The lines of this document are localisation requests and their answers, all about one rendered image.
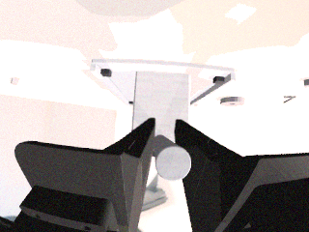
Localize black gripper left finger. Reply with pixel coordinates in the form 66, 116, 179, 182
14, 117, 155, 232

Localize grey cylinder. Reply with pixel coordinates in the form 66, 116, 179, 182
154, 135, 190, 182

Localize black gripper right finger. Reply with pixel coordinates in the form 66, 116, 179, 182
174, 120, 309, 232

